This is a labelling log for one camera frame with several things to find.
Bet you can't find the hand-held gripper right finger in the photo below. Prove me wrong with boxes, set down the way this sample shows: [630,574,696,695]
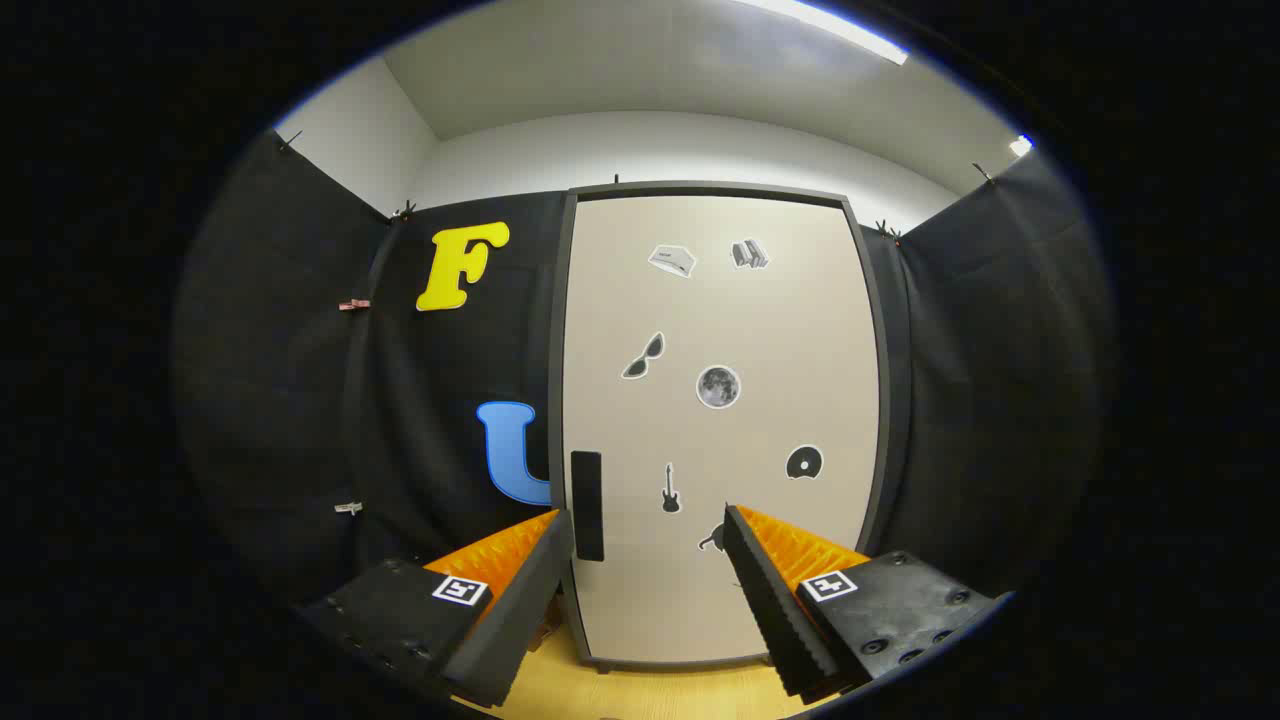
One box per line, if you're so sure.
[722,504,1006,701]

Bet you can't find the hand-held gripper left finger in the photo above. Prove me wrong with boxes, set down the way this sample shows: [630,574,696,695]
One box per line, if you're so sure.
[300,508,576,709]

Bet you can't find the black door handle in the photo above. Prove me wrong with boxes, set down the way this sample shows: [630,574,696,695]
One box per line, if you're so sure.
[570,450,605,563]

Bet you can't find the grey cabinet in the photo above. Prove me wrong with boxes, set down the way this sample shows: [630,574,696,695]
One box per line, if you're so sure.
[548,180,913,673]

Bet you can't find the black backdrop cloth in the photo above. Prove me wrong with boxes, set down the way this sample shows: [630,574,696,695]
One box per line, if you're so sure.
[172,130,1116,611]

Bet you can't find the ceiling light strip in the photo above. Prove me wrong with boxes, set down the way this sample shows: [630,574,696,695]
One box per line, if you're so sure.
[735,0,911,67]

